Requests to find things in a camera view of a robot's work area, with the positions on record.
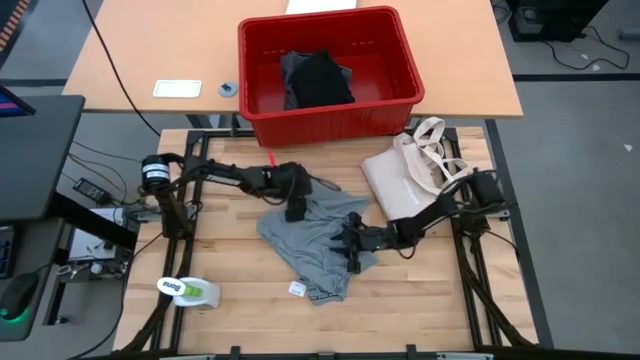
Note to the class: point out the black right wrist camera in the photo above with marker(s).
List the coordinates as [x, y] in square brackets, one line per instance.
[354, 263]

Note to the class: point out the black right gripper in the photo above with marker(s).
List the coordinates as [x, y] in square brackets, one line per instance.
[375, 237]

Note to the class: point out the dark grey garment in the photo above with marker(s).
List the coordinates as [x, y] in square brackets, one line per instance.
[289, 75]

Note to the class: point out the grey t-shirt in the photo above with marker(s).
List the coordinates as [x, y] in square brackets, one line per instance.
[310, 240]

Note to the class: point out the black device with orange stripes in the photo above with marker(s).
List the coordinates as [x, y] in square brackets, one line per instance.
[12, 25]

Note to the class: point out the red tape flag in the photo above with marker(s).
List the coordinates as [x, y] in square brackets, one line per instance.
[272, 158]

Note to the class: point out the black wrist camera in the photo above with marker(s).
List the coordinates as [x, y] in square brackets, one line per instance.
[354, 263]
[295, 210]

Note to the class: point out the black garment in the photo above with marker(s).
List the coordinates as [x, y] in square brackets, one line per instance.
[322, 80]

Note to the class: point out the beige canvas tote bag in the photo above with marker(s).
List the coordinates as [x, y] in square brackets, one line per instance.
[400, 190]

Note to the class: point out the black power adapter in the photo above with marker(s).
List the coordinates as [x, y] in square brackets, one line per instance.
[91, 190]

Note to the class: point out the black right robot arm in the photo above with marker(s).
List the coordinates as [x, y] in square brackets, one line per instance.
[450, 205]

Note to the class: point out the red plastic laundry bin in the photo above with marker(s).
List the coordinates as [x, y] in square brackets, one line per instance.
[330, 125]

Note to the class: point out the black computer mouse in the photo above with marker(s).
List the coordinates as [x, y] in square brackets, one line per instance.
[17, 297]

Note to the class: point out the tan wooden desk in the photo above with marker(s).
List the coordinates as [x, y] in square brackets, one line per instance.
[150, 50]

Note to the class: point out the monitor with coloured screen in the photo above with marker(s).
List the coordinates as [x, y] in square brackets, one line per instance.
[12, 102]

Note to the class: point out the black aluminium table frame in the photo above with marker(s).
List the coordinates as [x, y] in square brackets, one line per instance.
[215, 133]

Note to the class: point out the white paper hang tag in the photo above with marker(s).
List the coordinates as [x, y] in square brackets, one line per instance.
[297, 289]

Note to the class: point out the white paper sheet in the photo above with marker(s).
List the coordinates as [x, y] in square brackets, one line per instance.
[320, 6]

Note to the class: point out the white flat rectangular device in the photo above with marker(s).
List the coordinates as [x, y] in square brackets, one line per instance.
[177, 88]

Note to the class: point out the black computer tower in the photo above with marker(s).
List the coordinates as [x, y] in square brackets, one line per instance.
[555, 20]

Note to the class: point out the black keyboard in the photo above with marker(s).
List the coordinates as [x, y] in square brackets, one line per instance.
[6, 250]

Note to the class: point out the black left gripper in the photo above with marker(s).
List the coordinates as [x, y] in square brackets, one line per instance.
[292, 180]

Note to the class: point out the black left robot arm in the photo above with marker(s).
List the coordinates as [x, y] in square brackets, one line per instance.
[215, 175]

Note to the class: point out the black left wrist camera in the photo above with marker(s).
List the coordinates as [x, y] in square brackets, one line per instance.
[295, 210]

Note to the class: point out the black side desk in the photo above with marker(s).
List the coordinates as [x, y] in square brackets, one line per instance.
[35, 160]

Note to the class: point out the white electronics board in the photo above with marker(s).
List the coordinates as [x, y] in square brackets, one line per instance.
[95, 250]

